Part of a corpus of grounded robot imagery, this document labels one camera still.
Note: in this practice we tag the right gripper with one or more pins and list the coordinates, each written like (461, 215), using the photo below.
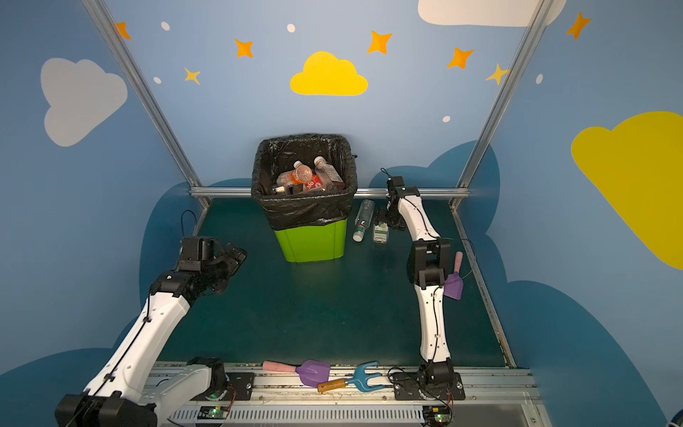
(389, 214)

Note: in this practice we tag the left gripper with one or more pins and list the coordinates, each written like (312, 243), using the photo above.
(227, 261)

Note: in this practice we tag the tall red white label bottle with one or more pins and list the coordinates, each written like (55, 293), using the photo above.
(363, 220)

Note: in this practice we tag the purple text label bottle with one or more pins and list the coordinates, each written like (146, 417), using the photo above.
(328, 174)

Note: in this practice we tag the red green label bottle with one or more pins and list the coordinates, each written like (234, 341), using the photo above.
(315, 184)

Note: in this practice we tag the white orange milk tea bottle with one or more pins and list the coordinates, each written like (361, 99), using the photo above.
(301, 174)

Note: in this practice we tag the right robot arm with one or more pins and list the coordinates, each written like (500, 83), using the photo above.
(427, 270)

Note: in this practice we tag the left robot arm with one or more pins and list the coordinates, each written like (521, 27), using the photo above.
(116, 396)

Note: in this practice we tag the green bin with black liner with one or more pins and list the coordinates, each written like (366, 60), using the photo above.
(310, 226)

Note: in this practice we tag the left circuit board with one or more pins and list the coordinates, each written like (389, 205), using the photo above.
(213, 413)

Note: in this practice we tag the circuit board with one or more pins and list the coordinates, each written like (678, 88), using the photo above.
(436, 416)
(213, 413)

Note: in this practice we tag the right circuit board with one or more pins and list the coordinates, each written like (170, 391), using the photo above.
(436, 416)

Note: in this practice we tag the purple spatula pink handle right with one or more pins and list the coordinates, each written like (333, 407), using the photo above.
(454, 284)

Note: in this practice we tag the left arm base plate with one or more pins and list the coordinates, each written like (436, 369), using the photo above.
(239, 386)

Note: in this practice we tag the purple shovel pink handle front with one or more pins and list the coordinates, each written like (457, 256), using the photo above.
(312, 372)

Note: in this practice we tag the blue fork rake wooden handle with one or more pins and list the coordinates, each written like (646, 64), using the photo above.
(360, 380)

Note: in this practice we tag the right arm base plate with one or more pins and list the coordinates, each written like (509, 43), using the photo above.
(408, 386)

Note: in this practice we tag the right aluminium frame post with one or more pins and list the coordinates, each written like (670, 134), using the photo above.
(540, 19)

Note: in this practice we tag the aluminium frame post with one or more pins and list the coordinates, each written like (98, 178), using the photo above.
(107, 27)
(540, 19)

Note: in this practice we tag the left aluminium frame post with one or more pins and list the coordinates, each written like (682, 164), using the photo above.
(107, 27)

